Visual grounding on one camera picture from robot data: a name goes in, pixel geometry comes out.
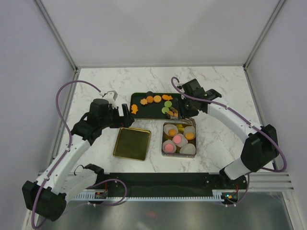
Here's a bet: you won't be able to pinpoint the white paper cup bottom-right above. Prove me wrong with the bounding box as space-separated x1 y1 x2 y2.
179 143 196 155

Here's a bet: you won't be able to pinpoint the orange swirl cookie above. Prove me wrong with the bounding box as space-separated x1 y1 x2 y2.
168 129 177 137

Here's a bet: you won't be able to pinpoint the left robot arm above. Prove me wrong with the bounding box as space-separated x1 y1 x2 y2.
22 99 134 224

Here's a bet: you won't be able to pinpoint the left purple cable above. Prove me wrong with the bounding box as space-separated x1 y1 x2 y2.
31 80 127 228

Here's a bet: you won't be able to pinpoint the white paper cup top-left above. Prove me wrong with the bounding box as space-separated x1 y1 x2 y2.
163 124 178 137

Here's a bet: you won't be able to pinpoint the aluminium frame post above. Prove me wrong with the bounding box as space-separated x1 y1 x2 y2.
242 0 288 70
33 0 78 73

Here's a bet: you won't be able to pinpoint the green macaron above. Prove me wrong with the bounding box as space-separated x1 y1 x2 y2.
161 107 169 114
164 101 172 108

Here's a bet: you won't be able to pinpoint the orange fish cookie upper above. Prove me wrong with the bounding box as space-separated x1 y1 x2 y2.
162 94 173 101

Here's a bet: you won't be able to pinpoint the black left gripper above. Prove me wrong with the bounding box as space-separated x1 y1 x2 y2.
100 104 134 129

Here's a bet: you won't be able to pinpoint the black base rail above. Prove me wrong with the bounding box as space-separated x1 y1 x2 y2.
97 172 247 198

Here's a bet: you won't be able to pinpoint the tan sandwich cookie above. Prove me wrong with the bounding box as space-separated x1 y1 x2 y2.
153 95 162 103
185 132 195 140
168 109 178 119

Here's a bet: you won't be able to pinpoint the orange fish cookie left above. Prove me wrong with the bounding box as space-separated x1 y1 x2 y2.
131 104 138 115

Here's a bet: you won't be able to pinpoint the pink cookie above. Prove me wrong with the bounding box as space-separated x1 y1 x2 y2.
165 144 174 152
173 135 182 144

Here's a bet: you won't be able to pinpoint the white paper cup centre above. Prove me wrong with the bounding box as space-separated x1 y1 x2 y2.
175 133 188 148

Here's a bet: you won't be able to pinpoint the orange fish cookie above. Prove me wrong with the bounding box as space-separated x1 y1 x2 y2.
162 94 173 101
131 104 138 115

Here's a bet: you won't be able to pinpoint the green macaron upper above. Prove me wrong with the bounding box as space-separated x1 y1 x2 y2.
164 101 172 108

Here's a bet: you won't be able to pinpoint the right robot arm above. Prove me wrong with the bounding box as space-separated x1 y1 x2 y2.
171 77 280 189

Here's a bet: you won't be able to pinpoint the dark green serving tray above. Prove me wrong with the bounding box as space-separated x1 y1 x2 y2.
130 92 181 120

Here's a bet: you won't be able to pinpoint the gold tin lid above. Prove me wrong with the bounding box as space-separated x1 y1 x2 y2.
113 127 151 161

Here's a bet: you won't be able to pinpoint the green macaron lower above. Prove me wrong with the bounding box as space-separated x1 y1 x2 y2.
161 107 169 114

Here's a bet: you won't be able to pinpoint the metal serving tongs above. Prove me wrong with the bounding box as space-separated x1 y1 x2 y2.
165 107 196 126

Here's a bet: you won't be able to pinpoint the chocolate chip cookie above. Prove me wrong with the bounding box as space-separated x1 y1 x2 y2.
146 96 154 104

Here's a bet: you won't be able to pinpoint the gold cookie tin box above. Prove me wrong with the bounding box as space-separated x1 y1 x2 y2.
161 122 197 158

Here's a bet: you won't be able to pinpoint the white paper cup top-right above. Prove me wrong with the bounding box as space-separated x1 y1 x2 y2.
184 126 196 137

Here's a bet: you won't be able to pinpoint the aluminium frame post left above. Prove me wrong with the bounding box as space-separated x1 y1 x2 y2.
33 0 78 73

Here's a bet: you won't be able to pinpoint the aluminium frame post right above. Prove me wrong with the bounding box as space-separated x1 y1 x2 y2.
242 0 288 70

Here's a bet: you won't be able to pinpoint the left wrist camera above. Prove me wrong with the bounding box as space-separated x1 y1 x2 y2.
100 91 118 107

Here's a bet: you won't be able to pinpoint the orange flower cookie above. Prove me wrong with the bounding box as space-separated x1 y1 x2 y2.
140 98 148 105

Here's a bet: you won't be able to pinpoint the white paper cup bottom-left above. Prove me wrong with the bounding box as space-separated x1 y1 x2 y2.
162 140 177 153

